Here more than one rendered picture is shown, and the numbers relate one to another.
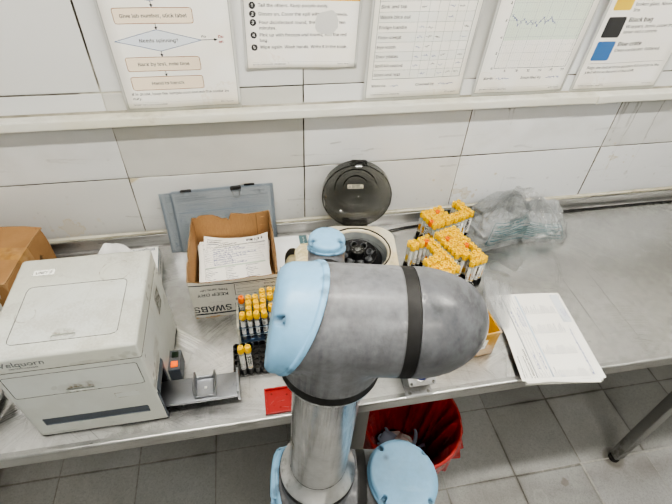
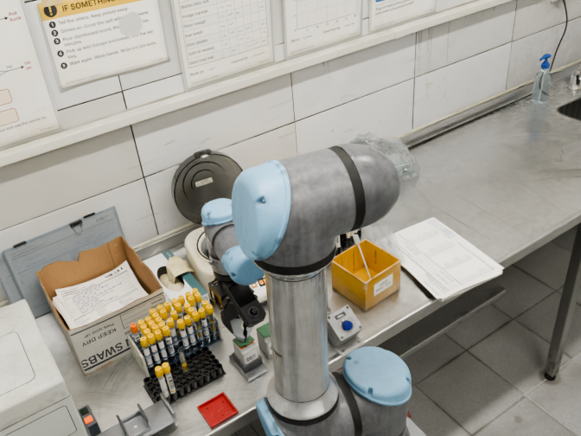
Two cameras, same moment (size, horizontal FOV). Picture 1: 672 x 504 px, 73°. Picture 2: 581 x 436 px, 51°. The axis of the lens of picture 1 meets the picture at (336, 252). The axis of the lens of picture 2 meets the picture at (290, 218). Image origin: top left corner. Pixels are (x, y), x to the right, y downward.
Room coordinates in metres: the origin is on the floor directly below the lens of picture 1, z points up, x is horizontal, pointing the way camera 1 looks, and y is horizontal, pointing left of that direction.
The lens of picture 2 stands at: (-0.32, 0.21, 1.97)
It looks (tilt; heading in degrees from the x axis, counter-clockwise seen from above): 34 degrees down; 341
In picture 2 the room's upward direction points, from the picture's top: 5 degrees counter-clockwise
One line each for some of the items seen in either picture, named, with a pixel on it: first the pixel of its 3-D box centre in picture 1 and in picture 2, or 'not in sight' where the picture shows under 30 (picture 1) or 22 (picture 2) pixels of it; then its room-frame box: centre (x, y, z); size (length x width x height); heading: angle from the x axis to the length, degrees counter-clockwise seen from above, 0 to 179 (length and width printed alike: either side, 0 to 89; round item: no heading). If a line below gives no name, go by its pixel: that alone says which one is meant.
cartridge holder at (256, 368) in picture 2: not in sight; (247, 360); (0.67, 0.02, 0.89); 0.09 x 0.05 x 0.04; 13
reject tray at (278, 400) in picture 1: (278, 399); (217, 409); (0.57, 0.12, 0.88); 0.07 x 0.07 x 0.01; 12
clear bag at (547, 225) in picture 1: (542, 214); (389, 156); (1.29, -0.72, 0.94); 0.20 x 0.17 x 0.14; 85
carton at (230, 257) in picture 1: (234, 261); (104, 300); (0.97, 0.30, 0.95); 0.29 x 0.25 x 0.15; 12
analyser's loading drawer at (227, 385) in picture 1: (195, 387); (124, 431); (0.57, 0.32, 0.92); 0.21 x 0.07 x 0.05; 102
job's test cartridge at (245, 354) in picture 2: not in sight; (245, 351); (0.67, 0.02, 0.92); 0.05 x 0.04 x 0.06; 13
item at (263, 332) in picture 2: not in sight; (269, 340); (0.69, -0.05, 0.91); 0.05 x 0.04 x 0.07; 12
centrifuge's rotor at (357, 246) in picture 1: (356, 256); not in sight; (1.00, -0.06, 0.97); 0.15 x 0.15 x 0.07
